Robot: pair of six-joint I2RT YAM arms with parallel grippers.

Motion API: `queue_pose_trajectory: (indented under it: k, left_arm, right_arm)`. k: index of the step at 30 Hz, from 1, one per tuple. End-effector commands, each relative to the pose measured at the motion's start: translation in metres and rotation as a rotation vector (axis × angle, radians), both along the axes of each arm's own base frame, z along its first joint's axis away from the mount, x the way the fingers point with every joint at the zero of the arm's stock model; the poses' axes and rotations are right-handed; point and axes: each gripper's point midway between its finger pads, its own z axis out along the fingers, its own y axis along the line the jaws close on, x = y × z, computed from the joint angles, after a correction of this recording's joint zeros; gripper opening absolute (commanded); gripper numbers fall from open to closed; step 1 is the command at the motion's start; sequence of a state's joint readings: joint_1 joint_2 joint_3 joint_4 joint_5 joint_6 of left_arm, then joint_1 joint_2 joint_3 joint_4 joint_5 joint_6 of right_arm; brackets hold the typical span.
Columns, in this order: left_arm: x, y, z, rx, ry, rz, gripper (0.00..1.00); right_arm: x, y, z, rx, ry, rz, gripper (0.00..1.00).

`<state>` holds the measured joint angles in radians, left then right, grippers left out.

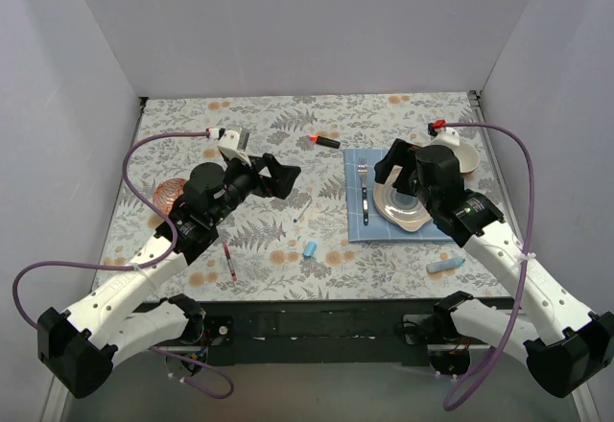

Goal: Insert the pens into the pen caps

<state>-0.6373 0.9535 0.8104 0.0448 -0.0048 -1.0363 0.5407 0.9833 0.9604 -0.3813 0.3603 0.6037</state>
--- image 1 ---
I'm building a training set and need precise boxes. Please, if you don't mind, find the silver fork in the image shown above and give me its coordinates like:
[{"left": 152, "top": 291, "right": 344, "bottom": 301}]
[{"left": 357, "top": 158, "right": 369, "bottom": 225}]

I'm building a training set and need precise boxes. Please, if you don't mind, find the white thin pen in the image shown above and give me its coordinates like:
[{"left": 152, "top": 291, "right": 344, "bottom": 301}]
[{"left": 293, "top": 197, "right": 313, "bottom": 223}]

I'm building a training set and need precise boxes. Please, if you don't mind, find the red white cup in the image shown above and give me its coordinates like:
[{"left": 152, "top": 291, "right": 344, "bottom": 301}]
[{"left": 454, "top": 142, "right": 480, "bottom": 175}]

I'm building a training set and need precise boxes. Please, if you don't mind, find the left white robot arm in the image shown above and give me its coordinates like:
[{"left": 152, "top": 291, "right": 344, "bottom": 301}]
[{"left": 36, "top": 153, "right": 301, "bottom": 398}]

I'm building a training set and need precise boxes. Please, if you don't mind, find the pink pen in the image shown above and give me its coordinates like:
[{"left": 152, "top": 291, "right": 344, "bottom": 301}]
[{"left": 223, "top": 241, "right": 238, "bottom": 283}]

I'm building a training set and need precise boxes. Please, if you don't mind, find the light blue marker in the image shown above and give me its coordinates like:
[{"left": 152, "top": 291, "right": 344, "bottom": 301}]
[{"left": 426, "top": 257, "right": 465, "bottom": 274}]

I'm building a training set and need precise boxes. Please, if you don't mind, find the beige ceramic plate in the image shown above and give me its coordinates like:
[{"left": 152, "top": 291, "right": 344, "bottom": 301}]
[{"left": 373, "top": 166, "right": 432, "bottom": 232}]

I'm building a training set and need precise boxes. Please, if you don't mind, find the blue checkered cloth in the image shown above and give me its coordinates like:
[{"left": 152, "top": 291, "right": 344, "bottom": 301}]
[{"left": 343, "top": 149, "right": 451, "bottom": 243}]

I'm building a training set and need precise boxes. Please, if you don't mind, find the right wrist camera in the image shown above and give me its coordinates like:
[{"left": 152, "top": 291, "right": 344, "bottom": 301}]
[{"left": 428, "top": 119, "right": 461, "bottom": 152}]

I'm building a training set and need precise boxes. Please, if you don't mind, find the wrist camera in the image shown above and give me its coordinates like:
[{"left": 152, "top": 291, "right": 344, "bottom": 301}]
[
  {"left": 217, "top": 126, "right": 251, "bottom": 166},
  {"left": 428, "top": 119, "right": 461, "bottom": 152}
]

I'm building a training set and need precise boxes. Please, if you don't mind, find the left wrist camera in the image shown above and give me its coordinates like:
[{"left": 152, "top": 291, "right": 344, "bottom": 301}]
[{"left": 217, "top": 126, "right": 251, "bottom": 166}]

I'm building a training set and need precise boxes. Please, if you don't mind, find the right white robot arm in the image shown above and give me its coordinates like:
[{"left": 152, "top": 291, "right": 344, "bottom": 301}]
[{"left": 374, "top": 139, "right": 613, "bottom": 398}]

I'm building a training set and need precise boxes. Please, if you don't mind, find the orange patterned bowl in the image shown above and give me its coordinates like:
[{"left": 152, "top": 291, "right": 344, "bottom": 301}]
[{"left": 153, "top": 177, "right": 187, "bottom": 215}]

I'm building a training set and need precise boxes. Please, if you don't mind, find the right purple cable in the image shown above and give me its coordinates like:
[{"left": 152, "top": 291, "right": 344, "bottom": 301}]
[{"left": 440, "top": 122, "right": 537, "bottom": 412}]

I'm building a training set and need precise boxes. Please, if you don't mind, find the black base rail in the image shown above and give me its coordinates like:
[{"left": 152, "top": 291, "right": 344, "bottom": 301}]
[{"left": 148, "top": 299, "right": 481, "bottom": 375}]

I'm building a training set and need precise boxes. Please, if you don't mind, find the light blue marker cap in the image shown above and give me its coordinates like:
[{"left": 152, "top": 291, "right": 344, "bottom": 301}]
[{"left": 302, "top": 241, "right": 318, "bottom": 259}]

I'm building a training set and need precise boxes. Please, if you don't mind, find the orange black highlighter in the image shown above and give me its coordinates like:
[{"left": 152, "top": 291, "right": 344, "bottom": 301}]
[{"left": 309, "top": 135, "right": 341, "bottom": 150}]

